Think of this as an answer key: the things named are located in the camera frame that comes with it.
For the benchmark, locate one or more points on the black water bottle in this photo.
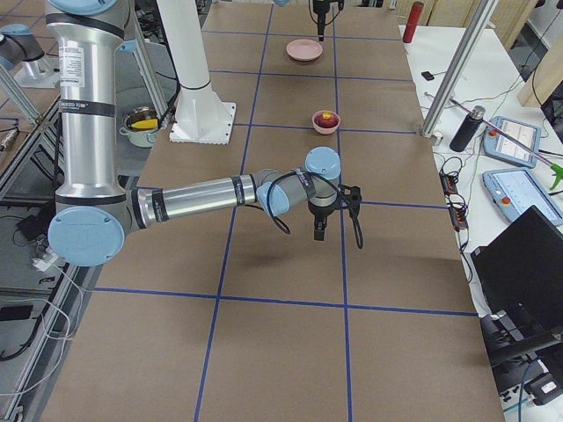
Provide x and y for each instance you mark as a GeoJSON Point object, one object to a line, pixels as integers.
{"type": "Point", "coordinates": [467, 129]}

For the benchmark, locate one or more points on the pink plate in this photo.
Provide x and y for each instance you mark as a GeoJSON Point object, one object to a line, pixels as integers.
{"type": "Point", "coordinates": [304, 50]}

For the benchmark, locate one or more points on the far teach pendant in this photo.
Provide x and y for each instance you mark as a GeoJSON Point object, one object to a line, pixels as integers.
{"type": "Point", "coordinates": [499, 147]}

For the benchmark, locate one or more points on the teach pendant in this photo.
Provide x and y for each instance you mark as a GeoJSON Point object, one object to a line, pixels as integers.
{"type": "Point", "coordinates": [513, 191]}
{"type": "Point", "coordinates": [499, 147]}

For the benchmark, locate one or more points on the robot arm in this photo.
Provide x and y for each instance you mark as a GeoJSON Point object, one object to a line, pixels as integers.
{"type": "Point", "coordinates": [308, 5]}
{"type": "Point", "coordinates": [93, 212]}

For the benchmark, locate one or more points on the pink bowl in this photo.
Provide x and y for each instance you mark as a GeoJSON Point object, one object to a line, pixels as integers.
{"type": "Point", "coordinates": [324, 130]}

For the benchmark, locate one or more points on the red apple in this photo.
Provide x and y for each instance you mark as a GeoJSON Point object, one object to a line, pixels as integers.
{"type": "Point", "coordinates": [327, 119]}

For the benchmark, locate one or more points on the white pot with food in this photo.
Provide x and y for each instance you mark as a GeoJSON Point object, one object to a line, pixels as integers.
{"type": "Point", "coordinates": [140, 126]}

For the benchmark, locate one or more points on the near teach pendant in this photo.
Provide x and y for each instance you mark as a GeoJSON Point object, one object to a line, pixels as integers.
{"type": "Point", "coordinates": [513, 191]}

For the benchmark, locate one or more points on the black laptop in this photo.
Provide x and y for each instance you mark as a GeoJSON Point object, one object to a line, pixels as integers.
{"type": "Point", "coordinates": [520, 273]}

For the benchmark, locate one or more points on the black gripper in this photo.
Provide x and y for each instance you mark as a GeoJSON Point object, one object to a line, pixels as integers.
{"type": "Point", "coordinates": [319, 213]}
{"type": "Point", "coordinates": [323, 13]}

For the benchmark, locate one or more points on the orange black usb hub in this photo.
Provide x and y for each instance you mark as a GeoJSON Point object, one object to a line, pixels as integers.
{"type": "Point", "coordinates": [456, 203]}

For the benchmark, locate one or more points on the green handled grabber tool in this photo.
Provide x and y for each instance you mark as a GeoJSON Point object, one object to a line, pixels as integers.
{"type": "Point", "coordinates": [556, 169]}

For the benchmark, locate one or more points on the aluminium frame post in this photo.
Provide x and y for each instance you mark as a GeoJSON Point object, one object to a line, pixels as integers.
{"type": "Point", "coordinates": [465, 48]}

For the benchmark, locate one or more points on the small black device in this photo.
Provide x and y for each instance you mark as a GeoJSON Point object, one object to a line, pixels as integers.
{"type": "Point", "coordinates": [427, 75]}

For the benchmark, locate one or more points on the white camera mast base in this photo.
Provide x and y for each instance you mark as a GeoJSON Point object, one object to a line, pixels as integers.
{"type": "Point", "coordinates": [201, 116]}

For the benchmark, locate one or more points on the red bottle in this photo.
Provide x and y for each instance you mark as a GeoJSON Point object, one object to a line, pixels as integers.
{"type": "Point", "coordinates": [412, 21]}

